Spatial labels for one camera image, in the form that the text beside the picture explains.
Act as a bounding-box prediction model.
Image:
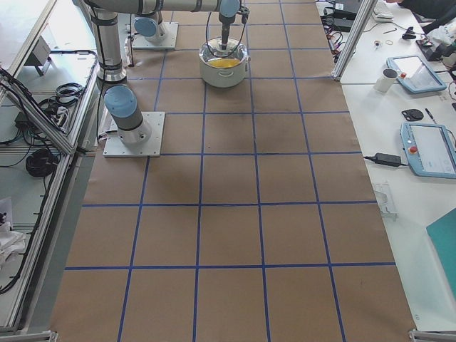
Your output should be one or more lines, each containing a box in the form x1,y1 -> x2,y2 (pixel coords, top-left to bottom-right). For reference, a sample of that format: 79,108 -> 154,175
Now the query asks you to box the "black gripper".
220,16 -> 232,49

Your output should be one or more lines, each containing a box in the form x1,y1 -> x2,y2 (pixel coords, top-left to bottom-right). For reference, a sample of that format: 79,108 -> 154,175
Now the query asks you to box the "glass pot lid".
199,37 -> 249,67

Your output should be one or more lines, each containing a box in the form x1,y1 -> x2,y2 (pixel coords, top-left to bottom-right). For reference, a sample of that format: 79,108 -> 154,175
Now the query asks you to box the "yellow corn cob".
207,58 -> 241,68

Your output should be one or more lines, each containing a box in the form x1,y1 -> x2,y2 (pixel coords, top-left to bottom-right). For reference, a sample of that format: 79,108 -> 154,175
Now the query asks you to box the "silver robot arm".
79,0 -> 249,145
133,11 -> 167,43

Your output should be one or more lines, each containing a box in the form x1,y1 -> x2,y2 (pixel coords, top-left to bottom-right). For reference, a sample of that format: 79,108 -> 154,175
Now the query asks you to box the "black power brick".
329,16 -> 354,32

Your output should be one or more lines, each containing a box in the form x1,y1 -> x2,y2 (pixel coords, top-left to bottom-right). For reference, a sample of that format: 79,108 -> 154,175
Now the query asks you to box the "white mug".
373,68 -> 398,93

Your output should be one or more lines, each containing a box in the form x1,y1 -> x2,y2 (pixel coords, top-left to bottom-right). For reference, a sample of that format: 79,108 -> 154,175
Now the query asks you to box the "white power strip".
51,106 -> 69,128

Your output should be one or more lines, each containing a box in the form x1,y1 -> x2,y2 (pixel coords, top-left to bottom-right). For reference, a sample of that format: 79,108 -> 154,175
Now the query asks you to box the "far blue teach pendant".
386,55 -> 447,94

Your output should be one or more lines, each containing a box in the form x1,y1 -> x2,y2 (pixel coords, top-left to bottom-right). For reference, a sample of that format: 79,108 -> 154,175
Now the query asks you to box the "blue teach pendant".
400,122 -> 455,179
386,55 -> 447,94

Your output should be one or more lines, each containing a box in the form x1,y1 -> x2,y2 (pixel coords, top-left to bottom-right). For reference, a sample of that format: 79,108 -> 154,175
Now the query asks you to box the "black power adapter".
374,152 -> 403,167

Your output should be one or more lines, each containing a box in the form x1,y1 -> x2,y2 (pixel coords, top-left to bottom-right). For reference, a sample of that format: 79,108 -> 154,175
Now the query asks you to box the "black computer mouse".
401,108 -> 424,122

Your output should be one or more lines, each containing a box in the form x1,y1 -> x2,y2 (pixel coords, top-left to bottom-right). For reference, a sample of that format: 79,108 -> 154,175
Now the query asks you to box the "black pen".
425,108 -> 437,125

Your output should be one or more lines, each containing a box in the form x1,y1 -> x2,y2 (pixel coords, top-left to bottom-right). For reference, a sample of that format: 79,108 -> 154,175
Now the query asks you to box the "clear plastic holder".
372,182 -> 398,221

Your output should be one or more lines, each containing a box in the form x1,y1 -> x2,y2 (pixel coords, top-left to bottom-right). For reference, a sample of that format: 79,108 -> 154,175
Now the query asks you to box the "near blue teach pendant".
400,122 -> 455,179

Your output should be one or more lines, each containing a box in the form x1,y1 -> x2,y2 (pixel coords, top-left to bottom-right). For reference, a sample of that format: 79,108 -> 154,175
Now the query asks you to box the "teal cutting mat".
426,209 -> 455,269

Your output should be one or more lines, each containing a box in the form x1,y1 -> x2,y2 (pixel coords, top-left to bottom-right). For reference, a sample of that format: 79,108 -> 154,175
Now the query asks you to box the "black and white cloth pile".
1,197 -> 26,268

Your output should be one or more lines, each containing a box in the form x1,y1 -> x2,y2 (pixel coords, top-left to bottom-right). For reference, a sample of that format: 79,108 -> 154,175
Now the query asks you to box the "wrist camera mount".
237,5 -> 250,25

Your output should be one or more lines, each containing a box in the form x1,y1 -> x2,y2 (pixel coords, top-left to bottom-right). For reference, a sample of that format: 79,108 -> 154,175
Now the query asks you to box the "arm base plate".
103,112 -> 165,157
133,18 -> 178,50

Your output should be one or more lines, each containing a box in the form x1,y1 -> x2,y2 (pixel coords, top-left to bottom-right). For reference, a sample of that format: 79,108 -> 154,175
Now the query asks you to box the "aluminium frame post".
332,0 -> 376,81

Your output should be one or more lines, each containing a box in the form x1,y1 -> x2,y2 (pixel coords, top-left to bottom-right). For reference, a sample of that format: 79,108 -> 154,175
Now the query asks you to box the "coiled black cable bundle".
25,147 -> 60,178

